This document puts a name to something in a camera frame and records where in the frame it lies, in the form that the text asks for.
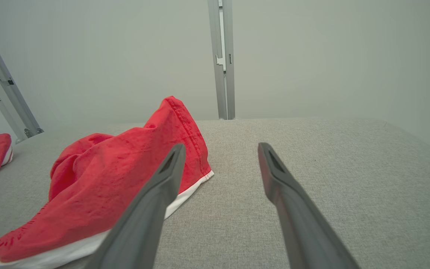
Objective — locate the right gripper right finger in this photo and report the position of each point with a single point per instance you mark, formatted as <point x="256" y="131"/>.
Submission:
<point x="297" y="216"/>

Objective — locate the grey double metal post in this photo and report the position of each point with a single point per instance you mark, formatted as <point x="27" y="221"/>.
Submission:
<point x="222" y="74"/>

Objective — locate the grey slanted metal post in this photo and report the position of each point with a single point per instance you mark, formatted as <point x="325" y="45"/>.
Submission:
<point x="6" y="86"/>

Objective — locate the red shorts white hem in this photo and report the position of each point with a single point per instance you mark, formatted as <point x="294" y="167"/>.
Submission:
<point x="99" y="186"/>

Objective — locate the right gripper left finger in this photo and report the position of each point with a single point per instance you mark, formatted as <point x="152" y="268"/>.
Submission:
<point x="144" y="220"/>

